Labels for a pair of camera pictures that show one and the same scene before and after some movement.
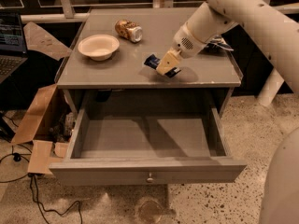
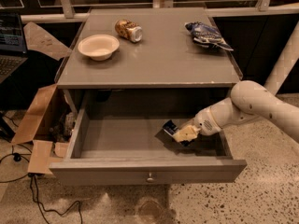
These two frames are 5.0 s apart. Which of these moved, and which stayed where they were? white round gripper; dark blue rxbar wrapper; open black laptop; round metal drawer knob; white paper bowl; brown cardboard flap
Moved: white round gripper; dark blue rxbar wrapper
Stayed: brown cardboard flap; white paper bowl; open black laptop; round metal drawer knob
